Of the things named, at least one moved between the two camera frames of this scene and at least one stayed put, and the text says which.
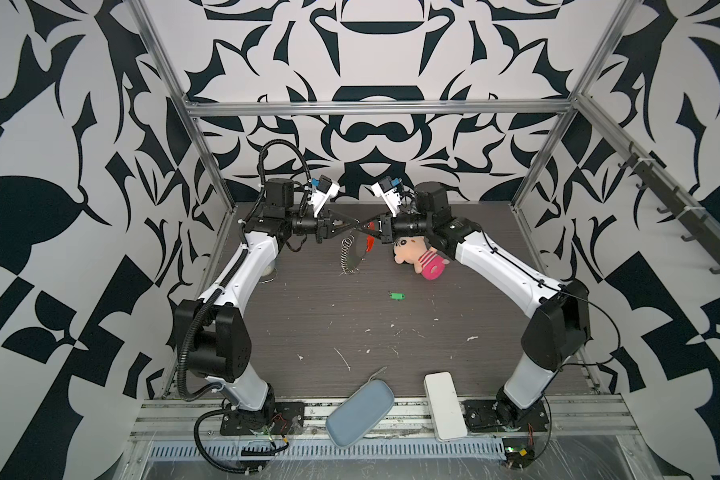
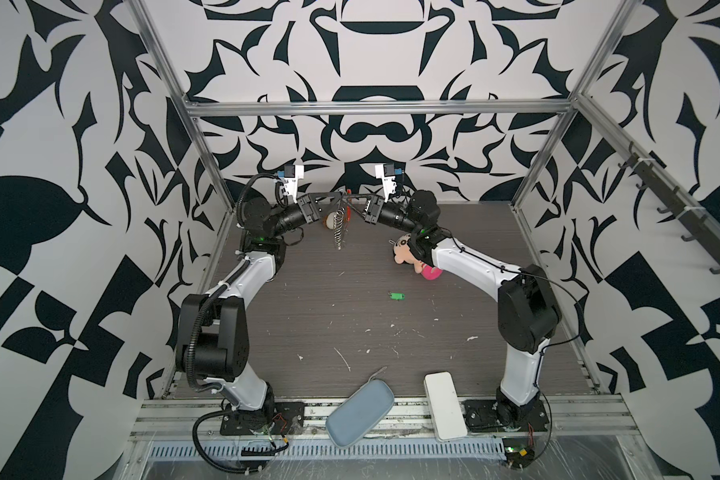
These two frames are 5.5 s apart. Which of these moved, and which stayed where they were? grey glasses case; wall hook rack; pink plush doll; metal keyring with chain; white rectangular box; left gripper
Moved: left gripper; metal keyring with chain
Stayed: wall hook rack; white rectangular box; pink plush doll; grey glasses case
